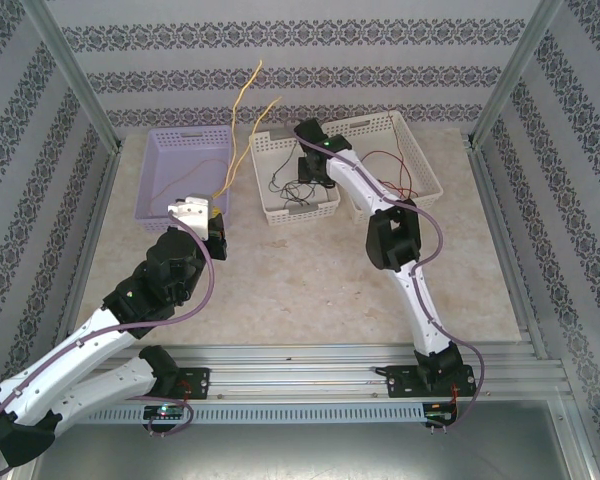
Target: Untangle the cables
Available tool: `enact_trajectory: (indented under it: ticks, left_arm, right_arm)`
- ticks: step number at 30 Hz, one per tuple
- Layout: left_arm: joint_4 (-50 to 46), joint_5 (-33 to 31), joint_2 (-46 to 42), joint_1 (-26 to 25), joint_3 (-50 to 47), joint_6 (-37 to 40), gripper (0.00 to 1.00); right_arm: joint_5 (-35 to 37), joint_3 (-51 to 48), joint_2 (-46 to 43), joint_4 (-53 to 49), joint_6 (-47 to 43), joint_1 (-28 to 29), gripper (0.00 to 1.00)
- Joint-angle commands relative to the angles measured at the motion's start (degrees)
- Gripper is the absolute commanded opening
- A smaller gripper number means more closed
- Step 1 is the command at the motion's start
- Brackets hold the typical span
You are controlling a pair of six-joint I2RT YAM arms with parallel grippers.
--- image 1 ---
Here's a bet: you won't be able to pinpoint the black wire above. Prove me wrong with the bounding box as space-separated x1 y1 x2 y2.
268 148 306 194

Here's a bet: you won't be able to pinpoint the orange-yellow wire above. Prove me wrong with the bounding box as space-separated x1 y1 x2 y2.
148 158 231 217

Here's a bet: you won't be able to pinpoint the small white basket grey handles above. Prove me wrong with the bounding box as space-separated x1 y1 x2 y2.
248 127 342 229

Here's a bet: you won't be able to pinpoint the pale yellow wire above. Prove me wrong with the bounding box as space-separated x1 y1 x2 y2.
214 59 264 197
224 97 283 191

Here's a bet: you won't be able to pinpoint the purple perforated plastic basket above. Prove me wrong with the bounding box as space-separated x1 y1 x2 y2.
132 124 233 235

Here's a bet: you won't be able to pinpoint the dark red wire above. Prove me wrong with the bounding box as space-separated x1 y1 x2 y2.
389 110 419 197

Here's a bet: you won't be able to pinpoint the large white perforated basket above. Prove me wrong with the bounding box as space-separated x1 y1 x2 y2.
319 110 445 225

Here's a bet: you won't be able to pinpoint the left controller circuit board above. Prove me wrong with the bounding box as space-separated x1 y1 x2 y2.
143 404 185 421

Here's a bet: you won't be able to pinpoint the controller circuit board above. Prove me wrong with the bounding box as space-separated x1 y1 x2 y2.
143 404 185 421
426 399 459 426

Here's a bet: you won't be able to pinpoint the grey metal sheet panel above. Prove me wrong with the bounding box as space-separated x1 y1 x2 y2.
9 422 596 480

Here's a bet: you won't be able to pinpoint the right controller circuit board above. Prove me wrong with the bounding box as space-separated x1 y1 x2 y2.
426 399 459 426

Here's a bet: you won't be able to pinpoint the aluminium side rail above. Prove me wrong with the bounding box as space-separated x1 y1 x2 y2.
49 147 124 351
467 144 549 359

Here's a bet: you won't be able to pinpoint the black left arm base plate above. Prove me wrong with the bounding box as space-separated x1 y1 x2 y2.
144 366 213 402

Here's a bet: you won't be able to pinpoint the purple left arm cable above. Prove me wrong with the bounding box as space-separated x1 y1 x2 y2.
0 209 216 474

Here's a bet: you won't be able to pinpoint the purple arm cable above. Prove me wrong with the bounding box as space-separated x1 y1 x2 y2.
0 209 216 474
294 134 486 432

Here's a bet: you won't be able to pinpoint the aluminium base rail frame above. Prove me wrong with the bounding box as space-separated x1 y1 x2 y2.
27 342 574 404

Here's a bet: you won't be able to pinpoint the slotted grey cable duct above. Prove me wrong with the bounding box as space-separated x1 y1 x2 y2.
46 401 427 425

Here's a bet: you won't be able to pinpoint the aluminium corner post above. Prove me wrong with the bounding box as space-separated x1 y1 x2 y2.
18 0 125 151
469 0 567 146

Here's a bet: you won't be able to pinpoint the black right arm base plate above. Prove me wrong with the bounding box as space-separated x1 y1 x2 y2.
384 363 477 400

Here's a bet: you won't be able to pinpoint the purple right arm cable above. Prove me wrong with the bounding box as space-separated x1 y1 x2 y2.
294 134 486 432

